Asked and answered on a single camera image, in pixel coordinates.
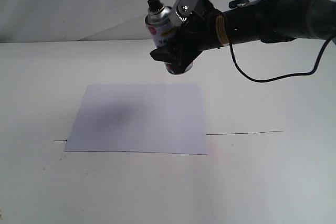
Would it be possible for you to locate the white paper sheet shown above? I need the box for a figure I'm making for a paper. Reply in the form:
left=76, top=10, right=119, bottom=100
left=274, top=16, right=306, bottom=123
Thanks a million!
left=65, top=84, right=207, bottom=155

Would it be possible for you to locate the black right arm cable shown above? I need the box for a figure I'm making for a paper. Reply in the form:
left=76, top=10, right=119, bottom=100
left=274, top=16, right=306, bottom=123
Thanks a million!
left=228, top=35, right=334, bottom=83

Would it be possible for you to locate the white dotted spray paint can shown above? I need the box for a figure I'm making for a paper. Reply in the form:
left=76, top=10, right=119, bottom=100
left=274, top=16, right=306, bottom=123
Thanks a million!
left=144, top=0, right=193, bottom=75

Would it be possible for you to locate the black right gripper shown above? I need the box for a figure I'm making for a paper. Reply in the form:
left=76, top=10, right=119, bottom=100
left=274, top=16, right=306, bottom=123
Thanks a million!
left=150, top=0, right=220, bottom=70

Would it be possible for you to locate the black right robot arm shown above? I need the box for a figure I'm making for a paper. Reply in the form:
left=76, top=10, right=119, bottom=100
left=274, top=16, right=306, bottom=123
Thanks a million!
left=150, top=0, right=335, bottom=74

